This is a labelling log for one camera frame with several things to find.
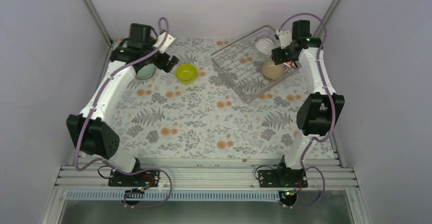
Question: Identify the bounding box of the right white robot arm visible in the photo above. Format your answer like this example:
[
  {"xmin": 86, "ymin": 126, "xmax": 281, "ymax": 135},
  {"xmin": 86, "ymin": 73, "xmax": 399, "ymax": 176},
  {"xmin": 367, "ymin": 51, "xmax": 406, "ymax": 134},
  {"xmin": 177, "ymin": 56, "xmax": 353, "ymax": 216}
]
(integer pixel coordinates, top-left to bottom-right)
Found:
[{"xmin": 272, "ymin": 20, "xmax": 345, "ymax": 187}]

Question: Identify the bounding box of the aluminium mounting rail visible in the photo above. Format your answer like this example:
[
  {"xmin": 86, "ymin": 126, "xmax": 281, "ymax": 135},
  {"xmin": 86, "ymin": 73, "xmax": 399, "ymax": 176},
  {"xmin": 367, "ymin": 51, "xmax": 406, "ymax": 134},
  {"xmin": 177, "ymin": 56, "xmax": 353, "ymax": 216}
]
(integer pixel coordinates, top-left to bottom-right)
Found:
[{"xmin": 55, "ymin": 165, "xmax": 359, "ymax": 190}]

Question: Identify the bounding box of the plain white bowl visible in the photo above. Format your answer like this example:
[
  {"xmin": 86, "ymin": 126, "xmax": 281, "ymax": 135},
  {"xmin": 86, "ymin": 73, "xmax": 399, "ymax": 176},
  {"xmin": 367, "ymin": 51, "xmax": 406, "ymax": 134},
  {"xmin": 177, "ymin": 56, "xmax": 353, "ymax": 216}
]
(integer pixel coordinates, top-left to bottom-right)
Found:
[{"xmin": 255, "ymin": 38, "xmax": 277, "ymax": 55}]

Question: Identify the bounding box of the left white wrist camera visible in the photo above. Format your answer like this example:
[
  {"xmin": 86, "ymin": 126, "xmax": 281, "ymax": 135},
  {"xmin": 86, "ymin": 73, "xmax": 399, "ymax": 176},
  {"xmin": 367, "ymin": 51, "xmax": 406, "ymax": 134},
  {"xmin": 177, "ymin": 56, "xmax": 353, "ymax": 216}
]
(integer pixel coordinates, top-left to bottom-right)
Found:
[{"xmin": 153, "ymin": 31, "xmax": 177, "ymax": 53}]

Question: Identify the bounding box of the wire dish rack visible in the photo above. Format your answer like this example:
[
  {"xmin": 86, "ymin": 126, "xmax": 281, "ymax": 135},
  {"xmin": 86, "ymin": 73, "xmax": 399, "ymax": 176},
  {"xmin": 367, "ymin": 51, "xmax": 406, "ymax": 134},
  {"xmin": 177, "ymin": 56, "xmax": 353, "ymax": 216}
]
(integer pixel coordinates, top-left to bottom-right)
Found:
[{"xmin": 210, "ymin": 25, "xmax": 301, "ymax": 103}]

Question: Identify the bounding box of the pale green pink-base bowl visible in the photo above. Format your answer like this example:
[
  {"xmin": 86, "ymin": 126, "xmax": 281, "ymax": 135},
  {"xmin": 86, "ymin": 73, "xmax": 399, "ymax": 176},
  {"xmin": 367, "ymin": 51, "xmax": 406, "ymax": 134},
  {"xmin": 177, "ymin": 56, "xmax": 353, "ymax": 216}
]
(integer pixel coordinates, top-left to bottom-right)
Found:
[{"xmin": 135, "ymin": 64, "xmax": 156, "ymax": 80}]

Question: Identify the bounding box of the white bowl red rim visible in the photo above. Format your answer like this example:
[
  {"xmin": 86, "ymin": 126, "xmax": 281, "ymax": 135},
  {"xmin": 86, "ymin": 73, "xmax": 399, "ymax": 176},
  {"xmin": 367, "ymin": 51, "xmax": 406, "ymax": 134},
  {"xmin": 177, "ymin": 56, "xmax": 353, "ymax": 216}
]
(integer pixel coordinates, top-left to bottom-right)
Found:
[{"xmin": 283, "ymin": 61, "xmax": 299, "ymax": 69}]

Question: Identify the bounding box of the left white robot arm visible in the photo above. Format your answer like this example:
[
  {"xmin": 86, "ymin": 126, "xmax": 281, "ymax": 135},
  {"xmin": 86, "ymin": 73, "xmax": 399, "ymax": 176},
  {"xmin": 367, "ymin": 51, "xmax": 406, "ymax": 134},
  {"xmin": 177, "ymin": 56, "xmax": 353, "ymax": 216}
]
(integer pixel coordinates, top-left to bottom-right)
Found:
[{"xmin": 66, "ymin": 23, "xmax": 179, "ymax": 186}]

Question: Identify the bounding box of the floral table mat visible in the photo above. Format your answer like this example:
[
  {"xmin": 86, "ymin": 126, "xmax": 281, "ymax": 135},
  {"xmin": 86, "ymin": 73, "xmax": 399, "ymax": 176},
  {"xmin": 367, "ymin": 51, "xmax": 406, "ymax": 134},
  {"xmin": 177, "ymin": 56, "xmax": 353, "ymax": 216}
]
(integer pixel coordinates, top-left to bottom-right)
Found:
[{"xmin": 108, "ymin": 38, "xmax": 308, "ymax": 159}]

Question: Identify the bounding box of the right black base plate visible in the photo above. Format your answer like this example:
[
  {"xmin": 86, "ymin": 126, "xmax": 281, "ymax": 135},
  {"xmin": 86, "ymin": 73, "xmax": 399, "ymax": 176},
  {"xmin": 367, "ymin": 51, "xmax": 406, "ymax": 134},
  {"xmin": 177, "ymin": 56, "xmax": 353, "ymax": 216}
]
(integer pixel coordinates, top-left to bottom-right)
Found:
[{"xmin": 258, "ymin": 169, "xmax": 308, "ymax": 188}]

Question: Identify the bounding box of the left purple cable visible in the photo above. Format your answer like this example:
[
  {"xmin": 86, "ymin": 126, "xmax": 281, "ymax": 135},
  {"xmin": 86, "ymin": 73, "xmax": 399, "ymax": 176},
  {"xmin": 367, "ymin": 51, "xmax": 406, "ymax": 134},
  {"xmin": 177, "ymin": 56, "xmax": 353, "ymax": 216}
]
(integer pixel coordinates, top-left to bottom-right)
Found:
[{"xmin": 73, "ymin": 17, "xmax": 173, "ymax": 210}]

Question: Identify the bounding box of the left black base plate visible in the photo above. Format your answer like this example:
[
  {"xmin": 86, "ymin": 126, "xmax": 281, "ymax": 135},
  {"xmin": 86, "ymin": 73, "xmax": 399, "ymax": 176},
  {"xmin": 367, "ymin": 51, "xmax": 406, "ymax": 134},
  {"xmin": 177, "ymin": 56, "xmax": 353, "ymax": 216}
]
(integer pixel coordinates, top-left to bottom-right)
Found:
[{"xmin": 108, "ymin": 170, "xmax": 160, "ymax": 188}]

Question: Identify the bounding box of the beige bowl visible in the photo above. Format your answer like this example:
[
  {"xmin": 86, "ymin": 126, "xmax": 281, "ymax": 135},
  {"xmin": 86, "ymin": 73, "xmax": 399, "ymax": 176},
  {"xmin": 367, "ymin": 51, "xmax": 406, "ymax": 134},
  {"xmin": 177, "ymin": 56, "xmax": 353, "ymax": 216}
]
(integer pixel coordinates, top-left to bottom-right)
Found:
[{"xmin": 261, "ymin": 59, "xmax": 286, "ymax": 80}]

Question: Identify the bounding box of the yellow bowl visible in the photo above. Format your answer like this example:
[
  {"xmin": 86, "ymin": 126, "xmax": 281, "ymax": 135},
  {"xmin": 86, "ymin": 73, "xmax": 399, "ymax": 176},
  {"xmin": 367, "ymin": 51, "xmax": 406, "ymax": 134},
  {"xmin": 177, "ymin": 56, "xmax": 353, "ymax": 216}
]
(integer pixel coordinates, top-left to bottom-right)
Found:
[{"xmin": 175, "ymin": 64, "xmax": 198, "ymax": 84}]

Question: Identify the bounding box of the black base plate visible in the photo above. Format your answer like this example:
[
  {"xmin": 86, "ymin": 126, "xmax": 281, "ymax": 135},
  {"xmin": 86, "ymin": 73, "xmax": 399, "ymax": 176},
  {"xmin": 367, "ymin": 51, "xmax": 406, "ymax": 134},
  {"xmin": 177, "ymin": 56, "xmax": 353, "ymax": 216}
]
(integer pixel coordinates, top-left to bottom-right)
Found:
[
  {"xmin": 108, "ymin": 170, "xmax": 160, "ymax": 188},
  {"xmin": 258, "ymin": 169, "xmax": 308, "ymax": 188}
]

